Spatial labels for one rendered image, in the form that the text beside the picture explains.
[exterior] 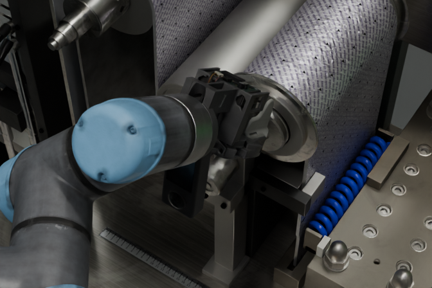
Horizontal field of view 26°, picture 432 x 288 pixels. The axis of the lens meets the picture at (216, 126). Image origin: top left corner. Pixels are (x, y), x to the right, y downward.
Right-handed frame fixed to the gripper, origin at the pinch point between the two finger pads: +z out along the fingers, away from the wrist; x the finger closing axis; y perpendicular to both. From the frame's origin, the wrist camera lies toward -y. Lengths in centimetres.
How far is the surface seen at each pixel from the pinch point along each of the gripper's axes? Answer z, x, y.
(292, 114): 1.2, -3.9, 3.8
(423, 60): 191, 22, -5
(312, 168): 10.9, -6.3, -3.8
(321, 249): 16.1, -10.7, -15.1
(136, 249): 20.0, 17.1, -31.6
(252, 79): 0.4, 2.4, 5.7
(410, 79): 184, 22, -12
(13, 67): -6.1, 31.8, -5.6
